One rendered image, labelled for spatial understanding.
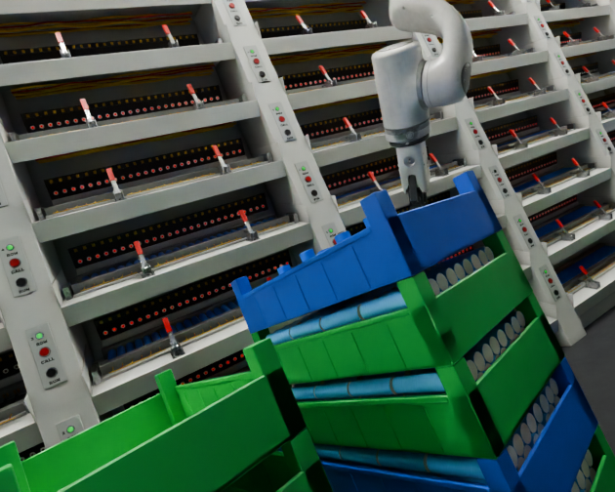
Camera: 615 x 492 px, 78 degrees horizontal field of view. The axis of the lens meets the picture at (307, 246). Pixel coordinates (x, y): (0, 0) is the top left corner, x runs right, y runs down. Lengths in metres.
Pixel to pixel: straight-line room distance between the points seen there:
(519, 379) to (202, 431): 0.29
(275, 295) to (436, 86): 0.43
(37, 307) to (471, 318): 0.81
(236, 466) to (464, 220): 0.32
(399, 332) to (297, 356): 0.17
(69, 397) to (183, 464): 0.64
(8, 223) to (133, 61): 0.51
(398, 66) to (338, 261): 0.41
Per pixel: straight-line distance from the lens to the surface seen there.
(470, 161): 1.50
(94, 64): 1.18
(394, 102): 0.72
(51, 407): 0.94
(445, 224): 0.41
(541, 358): 0.49
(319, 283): 0.41
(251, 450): 0.32
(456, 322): 0.37
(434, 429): 0.40
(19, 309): 0.96
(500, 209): 1.48
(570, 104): 2.10
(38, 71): 1.17
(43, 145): 1.07
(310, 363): 0.48
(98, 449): 0.59
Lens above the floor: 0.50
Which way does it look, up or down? 6 degrees up
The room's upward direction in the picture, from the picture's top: 23 degrees counter-clockwise
